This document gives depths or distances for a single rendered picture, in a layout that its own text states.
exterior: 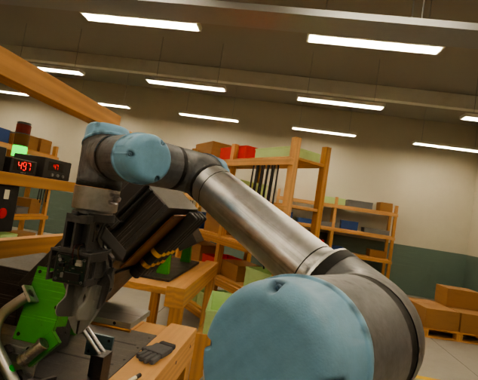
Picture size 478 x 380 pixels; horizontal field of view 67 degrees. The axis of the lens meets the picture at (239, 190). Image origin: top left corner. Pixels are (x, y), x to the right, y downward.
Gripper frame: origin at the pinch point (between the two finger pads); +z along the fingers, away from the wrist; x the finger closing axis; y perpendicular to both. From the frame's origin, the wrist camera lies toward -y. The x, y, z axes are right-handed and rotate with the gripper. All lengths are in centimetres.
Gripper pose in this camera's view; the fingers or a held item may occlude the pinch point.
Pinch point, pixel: (81, 324)
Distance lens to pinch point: 73.7
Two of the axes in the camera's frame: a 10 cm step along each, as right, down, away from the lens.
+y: -1.4, -0.7, -9.9
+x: 9.8, 1.4, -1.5
